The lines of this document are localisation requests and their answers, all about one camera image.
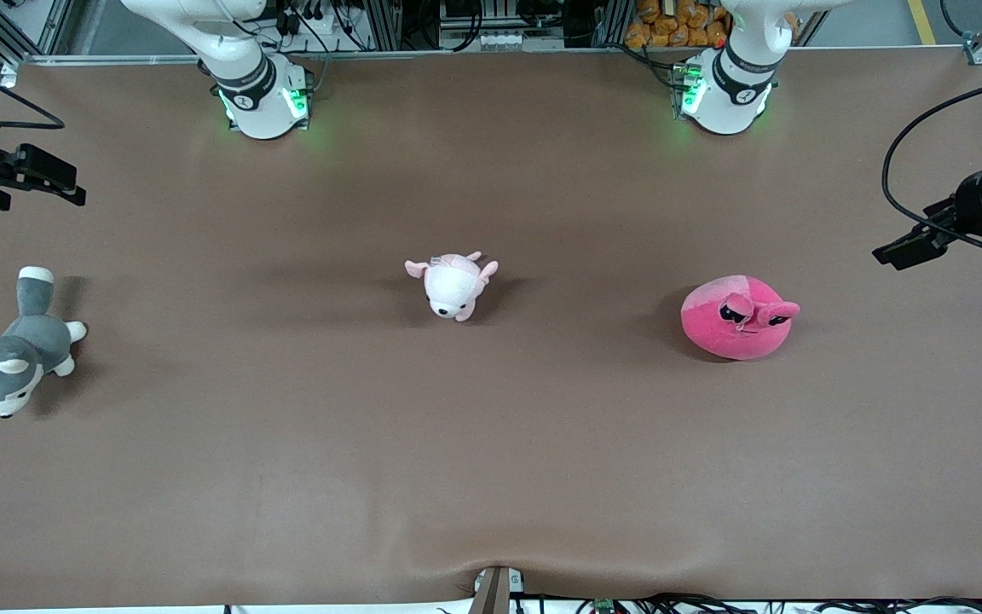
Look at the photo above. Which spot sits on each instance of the hot pink round plush toy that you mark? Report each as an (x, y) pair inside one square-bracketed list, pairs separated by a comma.
[(734, 333)]

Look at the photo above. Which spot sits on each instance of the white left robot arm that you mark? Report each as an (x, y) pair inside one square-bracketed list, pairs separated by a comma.
[(734, 85)]

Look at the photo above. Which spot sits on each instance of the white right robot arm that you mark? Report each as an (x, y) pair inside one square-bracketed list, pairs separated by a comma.
[(244, 77)]

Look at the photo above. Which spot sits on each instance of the grey white husky plush toy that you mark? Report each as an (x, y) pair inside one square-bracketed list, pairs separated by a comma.
[(18, 358)]

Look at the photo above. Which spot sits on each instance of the pale pink white plush toy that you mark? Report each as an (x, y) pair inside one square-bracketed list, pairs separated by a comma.
[(450, 290)]

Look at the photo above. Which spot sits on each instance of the orange snack bag pile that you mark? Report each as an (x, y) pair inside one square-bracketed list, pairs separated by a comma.
[(670, 26)]

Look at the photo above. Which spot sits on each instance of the white power strip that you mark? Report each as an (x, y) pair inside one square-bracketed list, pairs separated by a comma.
[(521, 39)]

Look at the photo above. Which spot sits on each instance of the brown table cover mat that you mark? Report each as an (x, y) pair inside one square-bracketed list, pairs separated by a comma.
[(491, 443)]

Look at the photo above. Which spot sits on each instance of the aluminium table edge rail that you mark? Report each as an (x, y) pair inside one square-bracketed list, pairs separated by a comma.
[(457, 55)]

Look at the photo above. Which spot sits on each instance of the metal clamp bracket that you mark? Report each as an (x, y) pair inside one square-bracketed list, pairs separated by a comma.
[(493, 593)]

